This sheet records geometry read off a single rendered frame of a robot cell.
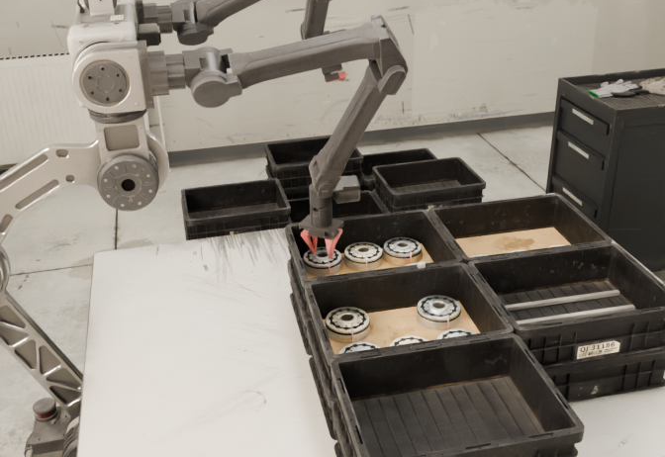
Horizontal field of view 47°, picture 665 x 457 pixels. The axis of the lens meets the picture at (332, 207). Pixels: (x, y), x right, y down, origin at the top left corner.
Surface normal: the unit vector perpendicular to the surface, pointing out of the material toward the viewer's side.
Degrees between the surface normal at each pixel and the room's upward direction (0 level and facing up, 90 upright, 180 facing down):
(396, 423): 0
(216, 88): 117
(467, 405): 0
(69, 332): 0
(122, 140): 90
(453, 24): 90
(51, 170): 90
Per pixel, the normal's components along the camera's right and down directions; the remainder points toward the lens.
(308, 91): 0.23, 0.43
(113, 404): -0.02, -0.90
